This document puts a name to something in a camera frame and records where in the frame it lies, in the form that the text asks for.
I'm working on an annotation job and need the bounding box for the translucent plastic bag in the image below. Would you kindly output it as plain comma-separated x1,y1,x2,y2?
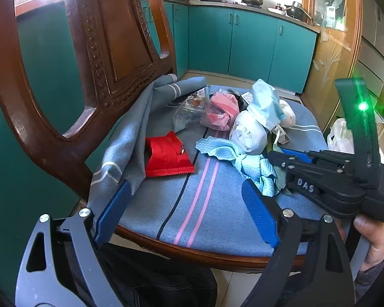
327,118,354,154

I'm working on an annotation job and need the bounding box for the clear plastic wrapper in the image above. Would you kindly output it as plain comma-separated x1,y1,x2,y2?
173,86,212,133

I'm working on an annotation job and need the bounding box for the person's right forearm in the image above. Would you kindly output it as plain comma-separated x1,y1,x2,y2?
354,259,384,304

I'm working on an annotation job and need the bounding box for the light blue wipe cloth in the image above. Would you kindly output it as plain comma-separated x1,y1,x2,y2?
196,136,287,197

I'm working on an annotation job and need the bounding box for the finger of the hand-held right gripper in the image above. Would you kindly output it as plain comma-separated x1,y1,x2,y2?
279,148,324,167
267,150,298,180

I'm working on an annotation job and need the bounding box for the white cabinet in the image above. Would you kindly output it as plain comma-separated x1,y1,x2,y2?
355,0,384,103

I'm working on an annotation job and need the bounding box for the person's right hand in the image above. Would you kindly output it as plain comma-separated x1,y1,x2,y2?
354,214,384,272

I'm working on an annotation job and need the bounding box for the red foil packet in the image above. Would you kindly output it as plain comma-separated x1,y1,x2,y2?
145,131,194,178

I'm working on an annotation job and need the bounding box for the dark crumpled bag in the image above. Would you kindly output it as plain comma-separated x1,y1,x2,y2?
226,90,255,111

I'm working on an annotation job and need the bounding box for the large white crumpled tissue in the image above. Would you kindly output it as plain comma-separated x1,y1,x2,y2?
229,110,272,155

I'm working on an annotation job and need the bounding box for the wooden door with frosted glass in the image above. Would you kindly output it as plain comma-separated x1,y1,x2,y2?
302,0,362,128

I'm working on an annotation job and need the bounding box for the carved wooden chair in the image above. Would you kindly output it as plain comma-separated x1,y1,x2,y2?
0,0,327,274

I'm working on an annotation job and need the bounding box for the pink plastic bag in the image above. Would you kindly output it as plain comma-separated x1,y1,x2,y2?
200,92,240,131

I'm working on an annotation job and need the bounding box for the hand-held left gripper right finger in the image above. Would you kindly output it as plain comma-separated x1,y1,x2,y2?
240,179,356,307

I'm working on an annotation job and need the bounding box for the blue face mask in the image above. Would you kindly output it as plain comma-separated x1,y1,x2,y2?
247,79,287,144

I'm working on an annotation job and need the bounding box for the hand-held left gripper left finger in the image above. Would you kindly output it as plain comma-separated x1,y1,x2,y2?
14,179,133,307

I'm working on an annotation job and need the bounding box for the small steel pot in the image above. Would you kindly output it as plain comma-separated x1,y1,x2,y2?
285,2,308,20

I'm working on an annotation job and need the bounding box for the grey-blue striped cloth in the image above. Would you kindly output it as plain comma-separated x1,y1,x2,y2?
86,73,349,258

